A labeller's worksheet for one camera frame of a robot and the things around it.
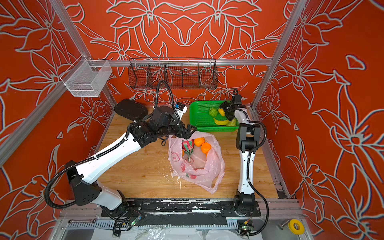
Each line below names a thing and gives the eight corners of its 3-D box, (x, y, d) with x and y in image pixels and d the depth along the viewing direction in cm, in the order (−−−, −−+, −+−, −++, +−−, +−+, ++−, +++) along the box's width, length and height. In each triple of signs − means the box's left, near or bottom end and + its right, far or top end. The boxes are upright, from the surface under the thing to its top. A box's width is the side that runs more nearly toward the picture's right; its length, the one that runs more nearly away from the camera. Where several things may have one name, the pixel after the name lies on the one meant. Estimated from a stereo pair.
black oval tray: (114, 112, 117) (111, 107, 113) (126, 102, 125) (124, 97, 121) (139, 123, 110) (137, 119, 105) (150, 111, 118) (149, 106, 113)
